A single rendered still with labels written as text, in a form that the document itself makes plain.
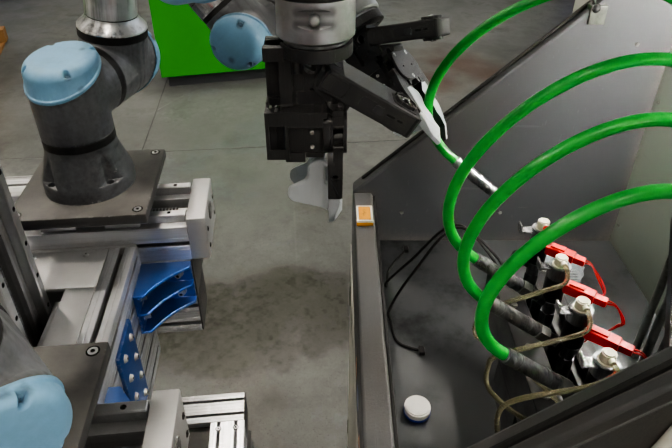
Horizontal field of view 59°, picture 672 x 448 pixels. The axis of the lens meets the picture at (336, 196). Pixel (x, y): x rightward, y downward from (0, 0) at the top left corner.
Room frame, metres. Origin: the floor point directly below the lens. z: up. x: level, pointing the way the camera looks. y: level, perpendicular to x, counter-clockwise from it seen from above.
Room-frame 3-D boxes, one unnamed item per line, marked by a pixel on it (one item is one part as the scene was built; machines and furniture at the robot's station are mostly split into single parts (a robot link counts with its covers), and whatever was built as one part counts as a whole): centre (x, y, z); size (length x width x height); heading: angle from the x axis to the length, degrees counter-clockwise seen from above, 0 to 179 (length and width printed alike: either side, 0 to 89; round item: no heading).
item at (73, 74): (0.89, 0.43, 1.20); 0.13 x 0.12 x 0.14; 166
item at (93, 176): (0.88, 0.43, 1.09); 0.15 x 0.15 x 0.10
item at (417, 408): (0.57, -0.12, 0.84); 0.04 x 0.04 x 0.01
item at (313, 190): (0.54, 0.02, 1.24); 0.06 x 0.03 x 0.09; 90
